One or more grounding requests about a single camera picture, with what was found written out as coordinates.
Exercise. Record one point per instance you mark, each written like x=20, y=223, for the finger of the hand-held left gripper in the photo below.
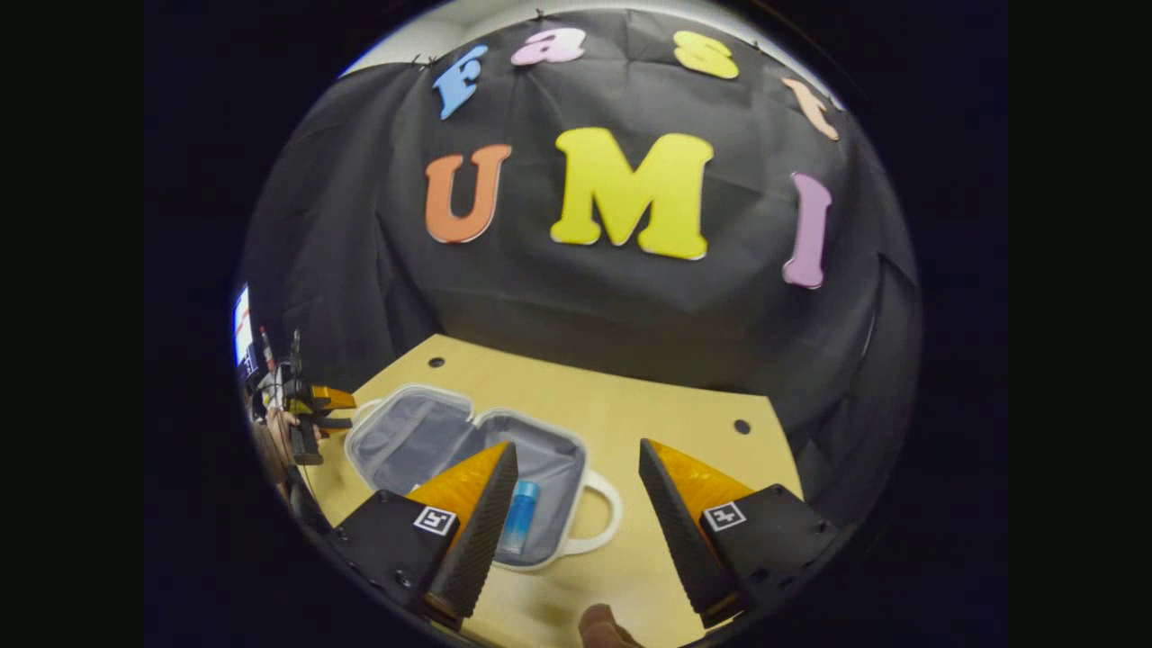
x=333, y=423
x=333, y=398

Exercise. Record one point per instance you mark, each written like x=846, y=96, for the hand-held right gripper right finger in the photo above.
x=679, y=549

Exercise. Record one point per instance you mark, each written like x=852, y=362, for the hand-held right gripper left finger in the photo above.
x=481, y=549

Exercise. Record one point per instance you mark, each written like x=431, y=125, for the blue capped clear bottle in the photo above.
x=517, y=522

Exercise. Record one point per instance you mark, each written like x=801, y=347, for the white suitcase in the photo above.
x=423, y=432

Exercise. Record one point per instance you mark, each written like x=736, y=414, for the small red object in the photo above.
x=266, y=346

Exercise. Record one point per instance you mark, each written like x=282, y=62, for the computer monitor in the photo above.
x=245, y=328

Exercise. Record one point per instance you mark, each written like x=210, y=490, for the black backdrop cloth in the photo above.
x=630, y=315

